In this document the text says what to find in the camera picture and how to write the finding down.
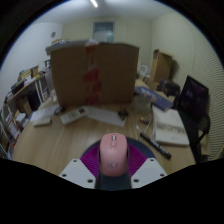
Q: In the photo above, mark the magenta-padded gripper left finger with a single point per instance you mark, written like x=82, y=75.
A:
x=78, y=173

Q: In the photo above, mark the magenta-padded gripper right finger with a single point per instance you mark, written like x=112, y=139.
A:
x=148, y=171

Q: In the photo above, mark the pink computer mouse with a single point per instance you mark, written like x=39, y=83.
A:
x=114, y=155

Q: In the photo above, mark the dark blue round mouse pad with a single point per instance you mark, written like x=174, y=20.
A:
x=133, y=141

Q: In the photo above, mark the black marker pen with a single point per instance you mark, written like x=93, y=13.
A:
x=155, y=145

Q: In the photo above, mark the white closed book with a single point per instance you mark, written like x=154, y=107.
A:
x=170, y=126

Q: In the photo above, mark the small black clip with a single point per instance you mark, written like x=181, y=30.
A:
x=123, y=114

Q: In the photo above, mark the clear plastic container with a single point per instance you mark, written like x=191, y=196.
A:
x=141, y=104

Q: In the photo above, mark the blue book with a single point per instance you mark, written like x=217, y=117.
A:
x=153, y=97

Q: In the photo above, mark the shelf unit with books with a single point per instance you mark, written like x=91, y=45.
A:
x=8, y=133

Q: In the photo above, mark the black bag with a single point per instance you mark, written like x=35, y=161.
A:
x=169, y=87

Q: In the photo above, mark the dark screen monitor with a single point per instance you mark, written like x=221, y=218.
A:
x=193, y=96

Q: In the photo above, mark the wooden side desk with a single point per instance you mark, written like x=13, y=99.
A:
x=23, y=90

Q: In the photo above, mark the large brown cardboard box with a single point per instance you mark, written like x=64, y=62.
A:
x=113, y=76

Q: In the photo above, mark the tall brown cardboard box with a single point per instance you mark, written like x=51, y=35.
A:
x=161, y=66

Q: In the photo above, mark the ceiling light tube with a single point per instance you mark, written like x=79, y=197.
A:
x=94, y=3

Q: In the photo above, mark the round wall clock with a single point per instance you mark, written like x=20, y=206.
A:
x=53, y=34

